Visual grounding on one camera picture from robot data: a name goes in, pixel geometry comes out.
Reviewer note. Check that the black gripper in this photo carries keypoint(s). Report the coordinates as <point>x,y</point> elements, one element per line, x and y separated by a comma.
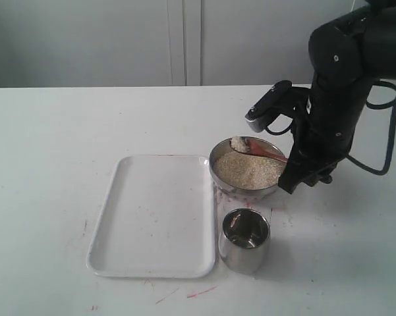
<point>322,138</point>

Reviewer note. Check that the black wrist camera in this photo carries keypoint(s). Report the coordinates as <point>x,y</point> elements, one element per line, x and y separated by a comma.
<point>282,99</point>

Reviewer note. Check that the brown wooden spoon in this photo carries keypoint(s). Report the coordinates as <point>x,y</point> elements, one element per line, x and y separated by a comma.
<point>250,147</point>

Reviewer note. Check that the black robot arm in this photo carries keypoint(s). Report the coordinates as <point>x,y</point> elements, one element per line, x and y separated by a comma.
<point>350,55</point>

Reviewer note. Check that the white rectangular plastic tray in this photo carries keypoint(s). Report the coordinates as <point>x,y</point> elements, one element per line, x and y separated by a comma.
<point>157,220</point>

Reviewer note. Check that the stainless steel cup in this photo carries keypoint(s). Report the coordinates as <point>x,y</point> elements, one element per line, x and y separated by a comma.
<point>244,240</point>

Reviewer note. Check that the steel bowl of rice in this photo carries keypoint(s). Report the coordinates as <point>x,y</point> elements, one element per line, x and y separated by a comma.
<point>241,176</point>

